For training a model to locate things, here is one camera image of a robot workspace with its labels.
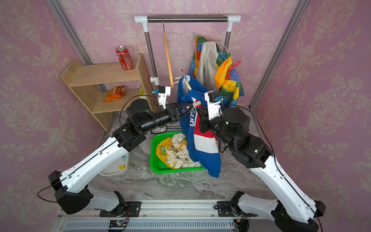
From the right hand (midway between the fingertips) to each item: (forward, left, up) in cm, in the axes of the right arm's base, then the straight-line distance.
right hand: (200, 107), depth 56 cm
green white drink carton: (+38, +35, -21) cm, 55 cm away
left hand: (-1, +3, +1) cm, 3 cm away
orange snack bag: (+37, +52, -20) cm, 67 cm away
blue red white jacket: (-10, 0, -15) cm, 18 cm away
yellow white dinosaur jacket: (+2, +15, -38) cm, 41 cm away
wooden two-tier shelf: (+51, +67, -28) cm, 89 cm away
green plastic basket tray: (-2, +25, -46) cm, 53 cm away
